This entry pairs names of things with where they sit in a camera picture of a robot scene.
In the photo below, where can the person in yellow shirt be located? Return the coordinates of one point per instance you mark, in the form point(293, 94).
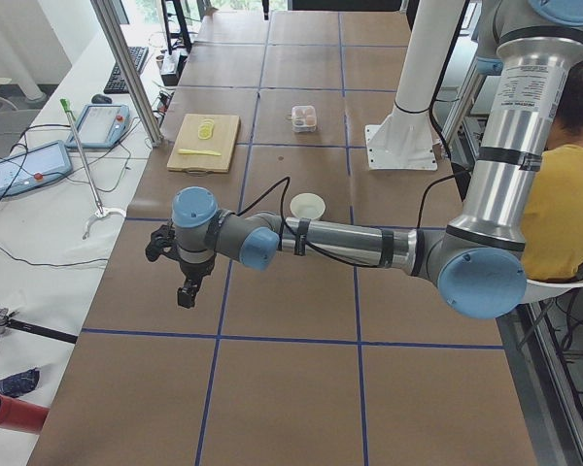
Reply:
point(552, 222)

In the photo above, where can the near teach pendant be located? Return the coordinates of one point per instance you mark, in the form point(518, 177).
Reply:
point(34, 168)

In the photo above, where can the white paper bowl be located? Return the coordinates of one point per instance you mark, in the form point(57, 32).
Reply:
point(308, 205)

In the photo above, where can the black tripod rod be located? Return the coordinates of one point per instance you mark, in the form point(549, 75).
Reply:
point(8, 321)

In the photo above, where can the blue patterned cloth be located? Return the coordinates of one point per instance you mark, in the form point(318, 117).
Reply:
point(20, 384)

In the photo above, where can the far teach pendant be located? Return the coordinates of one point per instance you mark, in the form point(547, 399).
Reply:
point(100, 126)

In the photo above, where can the red cylinder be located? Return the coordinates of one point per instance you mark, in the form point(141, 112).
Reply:
point(21, 416)

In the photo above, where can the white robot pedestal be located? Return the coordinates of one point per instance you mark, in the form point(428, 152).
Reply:
point(403, 141)

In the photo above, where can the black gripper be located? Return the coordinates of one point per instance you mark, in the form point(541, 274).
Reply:
point(194, 270)

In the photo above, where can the clear plastic egg box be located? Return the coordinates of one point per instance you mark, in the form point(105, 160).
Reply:
point(299, 126)

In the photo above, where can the wooden cutting board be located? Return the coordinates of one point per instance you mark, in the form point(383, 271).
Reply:
point(223, 140)

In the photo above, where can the teach pendant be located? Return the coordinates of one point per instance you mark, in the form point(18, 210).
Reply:
point(100, 126)
point(34, 168)

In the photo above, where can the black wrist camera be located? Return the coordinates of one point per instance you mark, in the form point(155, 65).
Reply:
point(162, 243)

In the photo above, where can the yellow plastic knife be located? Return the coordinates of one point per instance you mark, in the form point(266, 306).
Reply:
point(199, 152)

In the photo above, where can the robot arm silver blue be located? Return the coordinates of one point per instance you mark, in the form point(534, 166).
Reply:
point(475, 261)

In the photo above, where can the yellow lemon slices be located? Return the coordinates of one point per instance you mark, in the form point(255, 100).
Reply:
point(205, 130)

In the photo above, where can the long reacher grabber tool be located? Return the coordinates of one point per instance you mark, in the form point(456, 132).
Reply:
point(101, 211)

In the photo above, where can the aluminium frame post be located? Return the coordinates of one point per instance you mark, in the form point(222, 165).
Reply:
point(110, 25)

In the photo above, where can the black computer mouse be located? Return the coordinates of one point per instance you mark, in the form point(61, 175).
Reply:
point(101, 99)

